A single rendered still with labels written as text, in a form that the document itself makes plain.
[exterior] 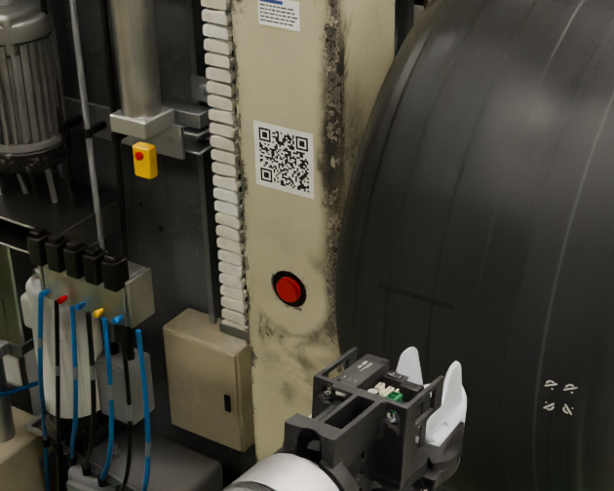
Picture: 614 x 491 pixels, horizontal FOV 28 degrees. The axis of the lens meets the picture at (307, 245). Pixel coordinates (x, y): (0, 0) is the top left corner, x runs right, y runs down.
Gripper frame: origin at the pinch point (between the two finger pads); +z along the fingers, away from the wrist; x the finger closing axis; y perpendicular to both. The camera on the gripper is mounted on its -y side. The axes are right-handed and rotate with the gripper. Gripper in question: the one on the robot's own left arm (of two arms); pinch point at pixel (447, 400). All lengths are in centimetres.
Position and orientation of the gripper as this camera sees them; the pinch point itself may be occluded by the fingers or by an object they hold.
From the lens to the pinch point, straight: 93.6
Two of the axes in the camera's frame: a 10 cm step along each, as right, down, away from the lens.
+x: -8.4, -2.4, 4.9
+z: 5.5, -3.1, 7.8
